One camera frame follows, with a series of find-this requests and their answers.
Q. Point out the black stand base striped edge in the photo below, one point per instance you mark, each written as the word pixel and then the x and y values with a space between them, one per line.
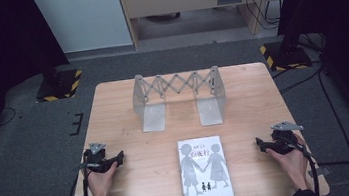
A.
pixel 60 85
pixel 286 57

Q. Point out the expandable grey metal book rack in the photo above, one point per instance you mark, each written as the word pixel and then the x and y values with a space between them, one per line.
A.
pixel 153 117

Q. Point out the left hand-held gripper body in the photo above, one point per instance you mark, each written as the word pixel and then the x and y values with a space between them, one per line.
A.
pixel 98 161

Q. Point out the person's right hand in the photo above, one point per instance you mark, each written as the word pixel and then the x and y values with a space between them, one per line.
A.
pixel 295 165

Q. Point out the person's left hand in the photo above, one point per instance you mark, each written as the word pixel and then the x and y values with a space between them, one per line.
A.
pixel 100 184

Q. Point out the grey book with silhouette cover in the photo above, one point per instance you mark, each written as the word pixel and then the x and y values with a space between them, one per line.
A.
pixel 205 174

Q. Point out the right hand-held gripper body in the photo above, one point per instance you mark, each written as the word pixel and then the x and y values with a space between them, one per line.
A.
pixel 283 140

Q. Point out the white partition panel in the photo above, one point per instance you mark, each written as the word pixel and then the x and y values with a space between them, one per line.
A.
pixel 82 18

